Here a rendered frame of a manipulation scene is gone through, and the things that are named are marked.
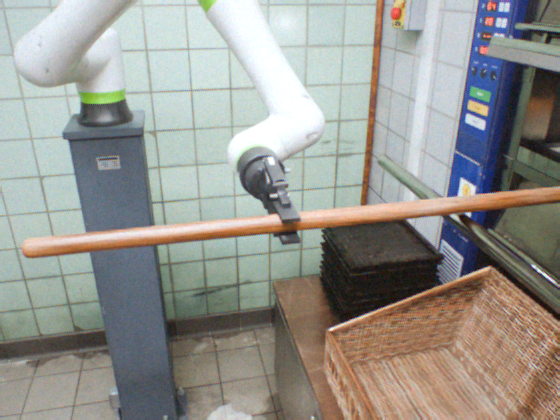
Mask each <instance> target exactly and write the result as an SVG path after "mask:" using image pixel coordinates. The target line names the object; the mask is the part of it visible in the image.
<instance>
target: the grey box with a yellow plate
mask: <svg viewBox="0 0 560 420"><path fill-rule="evenodd" d="M402 2H404V8H402V7H401V4H402ZM395 7H396V8H399V9H400V12H401V13H400V17H399V19H397V20H392V28H396V29H403V30H409V31H422V30H424V16H425V8H426V0H394V8H395Z"/></svg>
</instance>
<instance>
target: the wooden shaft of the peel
mask: <svg viewBox="0 0 560 420"><path fill-rule="evenodd" d="M556 203H560V187H545V188H535V189H525V190H516V191H507V192H496V193H487V194H477V195H468V196H459V197H448V198H439V199H429V200H420V201H409V202H400V203H390V204H381V205H370V206H360V207H341V208H332V209H321V210H311V211H302V212H298V213H299V214H300V216H301V222H293V223H281V219H280V217H279V215H278V214H272V215H262V216H253V217H242V218H232V219H223V220H213V221H203V222H193V223H183V224H174V225H164V226H153V227H144V228H134V229H125V230H114V231H95V232H86V233H76V234H66V235H56V236H47V237H38V238H29V239H26V240H25V241H24V243H23V244H22V252H23V254H24V255H25V257H26V258H41V257H50V256H58V255H68V254H76V253H79V254H86V253H94V252H104V251H112V250H122V249H131V248H140V247H149V246H158V245H167V244H176V243H185V242H195V241H203V240H212V239H222V238H230V237H240V236H249V235H267V234H277V233H285V232H295V231H304V230H313V229H322V228H332V227H340V226H350V225H359V224H368V223H377V222H386V221H395V220H404V219H413V218H423V217H431V216H441V215H449V214H459V213H467V212H477V211H485V210H494V209H503V208H512V207H530V206H538V205H547V204H556Z"/></svg>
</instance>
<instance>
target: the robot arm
mask: <svg viewBox="0 0 560 420"><path fill-rule="evenodd" d="M139 1H140V0H64V1H63V2H62V4H61V5H60V6H59V7H58V8H56V9H55V10H54V11H53V12H52V13H51V14H50V15H48V16H47V17H46V18H45V19H44V20H43V22H42V23H40V24H39V25H38V26H37V27H36V28H34V29H32V30H30V31H29V32H28V33H26V35H25V36H23V37H22V38H21V39H20V40H19V41H18V43H17V45H16V47H15V50H14V62H15V66H16V67H17V69H18V71H19V72H20V73H19V74H20V75H21V76H22V77H23V78H24V79H25V80H26V81H27V82H29V83H32V84H33V85H35V86H38V87H43V88H52V87H57V86H62V85H66V84H71V83H76V89H77V93H78V94H79V96H80V97H79V100H80V112H79V115H78V117H77V120H78V124H79V125H82V126H85V127H112V126H118V125H122V124H126V123H129V122H131V121H133V120H134V113H133V112H132V110H131V109H130V108H129V106H128V104H127V101H126V82H125V74H124V67H123V59H122V46H121V39H120V35H119V33H118V31H116V30H114V29H112V28H109V27H110V26H111V25H112V24H113V23H114V22H115V21H116V20H118V19H119V18H120V17H121V16H122V15H123V14H124V13H125V12H128V11H129V9H130V8H131V7H132V6H134V5H135V4H136V3H137V2H139ZM196 1H197V2H198V3H199V4H200V6H201V7H202V9H203V10H204V12H205V13H206V15H205V16H206V18H207V19H208V20H210V23H211V24H212V25H213V27H214V28H215V29H216V31H217V32H218V33H219V34H220V36H221V37H222V38H223V39H224V40H225V42H226V43H227V44H228V46H229V47H230V49H231V51H232V53H233V54H234V56H235V57H236V58H237V59H238V61H239V62H240V64H241V65H242V67H243V69H244V70H245V72H246V73H247V75H248V77H249V78H250V79H251V81H252V82H253V84H254V88H255V89H256V91H257V93H258V95H259V97H260V99H261V101H263V102H264V103H265V105H266V107H267V109H268V111H269V118H268V119H267V120H265V121H263V122H261V123H260V124H258V125H254V126H253V127H251V128H249V129H247V130H244V131H242V132H240V133H238V134H237V135H236V136H235V137H234V138H233V139H232V140H231V142H230V143H229V145H228V149H227V160H228V163H229V165H230V167H231V169H232V170H233V171H234V172H235V173H234V176H236V177H239V179H240V182H241V184H242V186H243V188H244V189H245V190H246V191H247V192H248V193H249V194H251V195H252V196H253V198H255V199H257V200H259V201H260V202H262V205H263V207H264V208H265V209H267V214H264V215H272V214H278V215H279V217H280V219H281V223H293V222H301V216H300V214H299V213H298V211H297V209H296V208H295V207H294V205H293V204H292V202H291V200H289V194H288V192H287V191H286V190H285V188H288V185H289V183H288V181H287V179H286V178H285V174H286V173H291V168H286V169H285V167H284V165H283V164H282V162H283V161H284V160H286V159H288V158H289V157H291V156H293V155H294V154H296V153H298V152H302V151H304V150H306V149H307V148H309V147H311V146H313V145H315V144H316V143H317V142H318V141H319V140H320V139H321V137H322V135H323V133H324V130H325V118H324V115H323V113H322V111H321V110H320V108H319V107H318V106H317V104H316V103H315V102H314V101H313V100H312V99H311V97H310V96H309V94H308V93H307V92H306V90H305V87H304V86H303V84H302V83H301V81H300V80H299V79H298V77H297V76H296V74H295V73H294V71H293V69H292V68H291V66H290V64H289V63H288V61H287V59H286V58H285V57H284V55H283V53H282V51H281V50H280V48H279V44H278V42H277V40H276V38H275V37H274V35H273V33H272V31H271V29H270V27H269V25H268V23H267V21H266V19H265V18H264V15H263V13H262V11H261V9H260V6H259V4H258V1H257V0H196ZM272 235H273V236H274V237H278V236H279V238H280V240H281V244H282V245H286V244H295V243H301V238H300V236H299V235H298V234H297V232H296V231H295V232H285V233H277V234H272Z"/></svg>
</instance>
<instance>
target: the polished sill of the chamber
mask: <svg viewBox="0 0 560 420"><path fill-rule="evenodd" d="M517 161H519V162H521V163H522V164H524V165H526V166H530V167H532V168H534V169H536V170H538V171H540V172H542V173H544V174H546V175H548V176H549V177H551V178H553V179H555V180H557V181H559V182H560V153H559V152H557V151H555V150H552V149H550V148H546V147H543V146H541V145H527V146H526V145H520V146H519V151H518V155H517Z"/></svg>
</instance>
